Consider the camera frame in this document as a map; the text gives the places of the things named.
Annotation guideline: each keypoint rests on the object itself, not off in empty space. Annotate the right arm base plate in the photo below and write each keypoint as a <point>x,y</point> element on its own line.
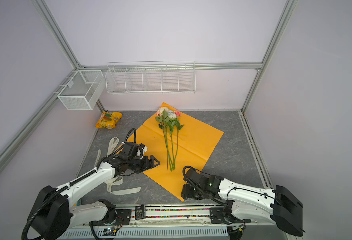
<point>219,216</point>

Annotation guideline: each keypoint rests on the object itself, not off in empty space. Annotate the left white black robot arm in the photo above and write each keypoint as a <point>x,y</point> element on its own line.
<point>54,210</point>

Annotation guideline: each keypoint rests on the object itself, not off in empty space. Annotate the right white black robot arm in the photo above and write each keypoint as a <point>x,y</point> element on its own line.
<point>241,204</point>

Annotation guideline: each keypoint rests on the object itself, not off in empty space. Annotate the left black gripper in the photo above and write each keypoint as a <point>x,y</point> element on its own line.
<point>146,165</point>

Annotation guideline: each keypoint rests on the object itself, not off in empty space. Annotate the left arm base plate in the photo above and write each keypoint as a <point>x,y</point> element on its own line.
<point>117,217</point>

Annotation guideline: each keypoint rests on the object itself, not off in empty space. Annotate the white mesh box basket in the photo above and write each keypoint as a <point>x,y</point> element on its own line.
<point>83,90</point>

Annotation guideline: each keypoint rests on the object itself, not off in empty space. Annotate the cream printed ribbon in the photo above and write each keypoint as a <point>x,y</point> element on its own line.
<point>118,180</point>

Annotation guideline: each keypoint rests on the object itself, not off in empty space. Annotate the white wire shelf basket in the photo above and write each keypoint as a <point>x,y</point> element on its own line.
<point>151,77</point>

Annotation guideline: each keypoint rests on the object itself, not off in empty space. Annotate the black box on rail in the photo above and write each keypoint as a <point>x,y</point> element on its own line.
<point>140,212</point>

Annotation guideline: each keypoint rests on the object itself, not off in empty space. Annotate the light pink fake rose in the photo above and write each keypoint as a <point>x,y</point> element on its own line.
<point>163,126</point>

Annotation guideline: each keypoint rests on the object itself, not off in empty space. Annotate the pale blue fake rose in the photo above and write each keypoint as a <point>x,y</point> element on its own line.
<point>172,117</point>

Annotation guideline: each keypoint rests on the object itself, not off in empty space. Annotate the white fake rose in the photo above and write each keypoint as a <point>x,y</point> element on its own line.
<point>169,137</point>

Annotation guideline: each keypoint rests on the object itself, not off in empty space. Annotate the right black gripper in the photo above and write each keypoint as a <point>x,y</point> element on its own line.
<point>186,192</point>

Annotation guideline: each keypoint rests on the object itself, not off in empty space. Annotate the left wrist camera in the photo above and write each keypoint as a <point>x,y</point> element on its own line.
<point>133,150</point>

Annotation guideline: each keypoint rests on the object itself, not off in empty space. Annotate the orange wrapping paper sheet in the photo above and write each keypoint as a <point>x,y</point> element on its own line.
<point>196,140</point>

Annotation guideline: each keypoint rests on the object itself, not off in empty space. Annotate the cream fake rose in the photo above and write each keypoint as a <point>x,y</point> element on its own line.
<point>166,115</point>

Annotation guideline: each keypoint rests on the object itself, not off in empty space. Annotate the yellow snack bag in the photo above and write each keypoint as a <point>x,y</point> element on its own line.
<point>108,120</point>

